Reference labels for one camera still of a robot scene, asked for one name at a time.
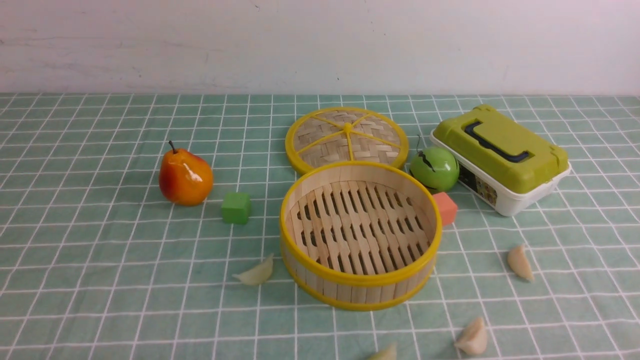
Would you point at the green apple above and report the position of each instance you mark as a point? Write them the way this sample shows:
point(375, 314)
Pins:
point(435, 168)

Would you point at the green lidded white box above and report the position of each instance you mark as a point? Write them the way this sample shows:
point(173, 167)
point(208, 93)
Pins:
point(504, 163)

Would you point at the white dumpling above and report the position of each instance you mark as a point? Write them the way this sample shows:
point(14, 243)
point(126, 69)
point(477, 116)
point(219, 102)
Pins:
point(388, 353)
point(473, 340)
point(258, 274)
point(519, 264)

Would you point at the orange red pear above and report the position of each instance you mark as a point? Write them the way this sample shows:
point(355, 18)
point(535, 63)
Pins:
point(184, 178)

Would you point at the green checkered tablecloth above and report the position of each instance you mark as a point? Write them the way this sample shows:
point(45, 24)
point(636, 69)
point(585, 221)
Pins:
point(96, 264)

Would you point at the woven bamboo steamer lid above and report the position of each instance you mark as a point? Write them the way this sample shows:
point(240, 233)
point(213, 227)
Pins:
point(340, 134)

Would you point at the green cube block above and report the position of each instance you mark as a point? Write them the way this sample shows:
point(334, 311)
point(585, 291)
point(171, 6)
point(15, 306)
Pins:
point(236, 208)

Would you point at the orange cube block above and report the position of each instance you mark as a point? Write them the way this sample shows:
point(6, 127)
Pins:
point(447, 208)

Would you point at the bamboo steamer tray yellow rim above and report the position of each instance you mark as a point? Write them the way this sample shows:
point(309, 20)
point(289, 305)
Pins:
point(359, 235)

